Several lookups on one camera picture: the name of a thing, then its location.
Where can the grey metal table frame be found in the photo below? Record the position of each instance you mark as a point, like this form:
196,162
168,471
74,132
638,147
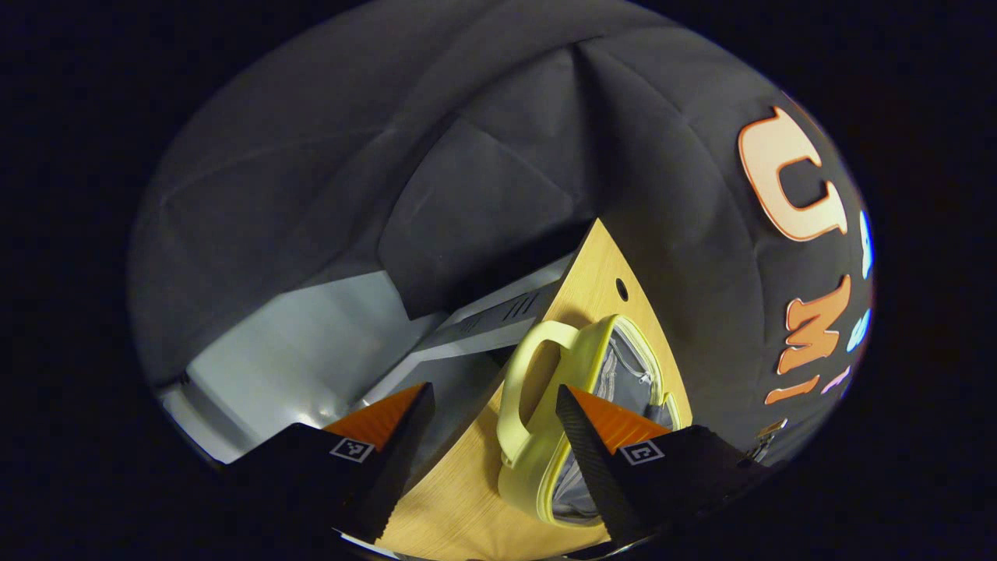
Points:
483,323

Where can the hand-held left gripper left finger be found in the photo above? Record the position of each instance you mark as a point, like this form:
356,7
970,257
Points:
401,460

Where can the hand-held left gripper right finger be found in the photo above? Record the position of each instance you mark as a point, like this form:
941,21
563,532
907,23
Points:
588,460

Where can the pale yellow suitcase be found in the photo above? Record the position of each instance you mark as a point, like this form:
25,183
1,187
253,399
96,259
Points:
537,475

